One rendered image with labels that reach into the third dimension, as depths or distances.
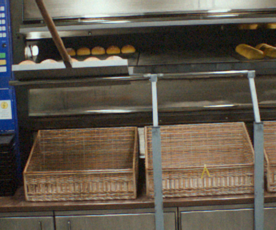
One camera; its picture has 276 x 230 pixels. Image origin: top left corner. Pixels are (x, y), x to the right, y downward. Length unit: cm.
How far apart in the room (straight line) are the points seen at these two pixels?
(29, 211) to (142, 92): 93
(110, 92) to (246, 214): 102
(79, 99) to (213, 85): 75
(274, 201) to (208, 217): 33
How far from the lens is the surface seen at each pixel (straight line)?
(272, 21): 350
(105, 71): 319
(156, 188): 311
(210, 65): 362
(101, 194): 323
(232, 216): 323
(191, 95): 363
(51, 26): 259
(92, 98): 364
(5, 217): 329
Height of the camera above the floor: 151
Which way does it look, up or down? 10 degrees down
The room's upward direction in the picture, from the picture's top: 3 degrees counter-clockwise
